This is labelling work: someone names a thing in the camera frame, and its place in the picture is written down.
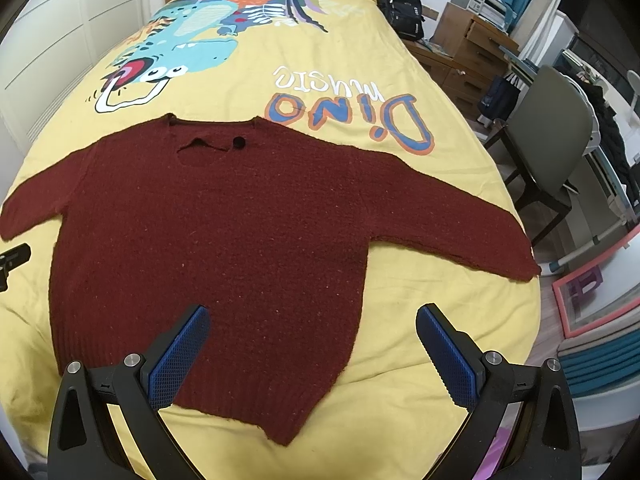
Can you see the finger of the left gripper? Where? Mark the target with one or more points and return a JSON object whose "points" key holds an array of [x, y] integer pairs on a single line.
{"points": [[10, 260]]}

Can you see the black backpack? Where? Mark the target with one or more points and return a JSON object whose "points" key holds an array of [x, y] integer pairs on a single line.
{"points": [[405, 17]]}

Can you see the pink framed mirror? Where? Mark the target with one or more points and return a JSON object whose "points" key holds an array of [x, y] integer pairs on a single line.
{"points": [[601, 290]]}

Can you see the yellow dino print bedspread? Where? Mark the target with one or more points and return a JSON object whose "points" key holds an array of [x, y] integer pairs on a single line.
{"points": [[334, 70]]}

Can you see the dark blue hanging bag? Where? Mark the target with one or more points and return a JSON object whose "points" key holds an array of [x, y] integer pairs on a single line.
{"points": [[501, 98]]}

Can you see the teal striped cushion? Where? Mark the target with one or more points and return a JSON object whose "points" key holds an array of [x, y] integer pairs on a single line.
{"points": [[602, 367]]}

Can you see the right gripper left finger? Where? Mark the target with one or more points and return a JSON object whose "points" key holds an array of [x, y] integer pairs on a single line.
{"points": [[84, 443]]}

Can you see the dark red knit sweater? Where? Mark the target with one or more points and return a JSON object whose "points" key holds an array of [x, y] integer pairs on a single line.
{"points": [[266, 227]]}

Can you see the grey green chair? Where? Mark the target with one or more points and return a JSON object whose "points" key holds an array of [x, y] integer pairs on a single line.
{"points": [[546, 137]]}

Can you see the white wardrobe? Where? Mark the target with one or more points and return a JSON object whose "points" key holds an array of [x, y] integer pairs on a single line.
{"points": [[47, 50]]}

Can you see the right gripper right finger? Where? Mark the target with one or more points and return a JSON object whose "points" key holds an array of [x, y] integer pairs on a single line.
{"points": [[543, 442]]}

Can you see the wooden drawer cabinet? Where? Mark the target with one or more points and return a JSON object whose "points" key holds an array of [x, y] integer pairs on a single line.
{"points": [[467, 58]]}

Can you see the grey storage box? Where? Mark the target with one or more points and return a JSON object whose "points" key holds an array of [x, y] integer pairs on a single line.
{"points": [[483, 7]]}

